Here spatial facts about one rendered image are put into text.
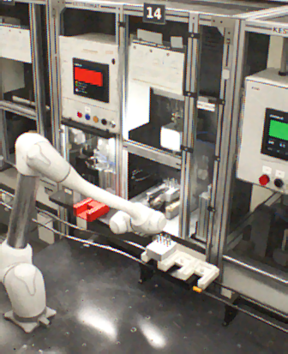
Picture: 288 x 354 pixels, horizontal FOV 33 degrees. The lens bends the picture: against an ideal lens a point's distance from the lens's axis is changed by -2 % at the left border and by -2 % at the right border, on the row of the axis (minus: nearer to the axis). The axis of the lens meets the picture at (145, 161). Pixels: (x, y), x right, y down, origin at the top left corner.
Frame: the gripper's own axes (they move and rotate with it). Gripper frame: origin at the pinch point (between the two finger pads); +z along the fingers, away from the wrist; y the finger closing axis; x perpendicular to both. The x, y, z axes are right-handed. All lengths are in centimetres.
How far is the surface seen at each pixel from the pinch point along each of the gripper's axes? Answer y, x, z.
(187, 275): -16, -38, -33
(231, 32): 94, -39, -11
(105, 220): -11.8, 20.0, -26.1
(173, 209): -7.0, -6.6, -0.2
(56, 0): 98, 64, -11
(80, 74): 62, 45, -15
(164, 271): -18.4, -25.5, -34.3
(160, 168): -3.6, 24.2, 29.6
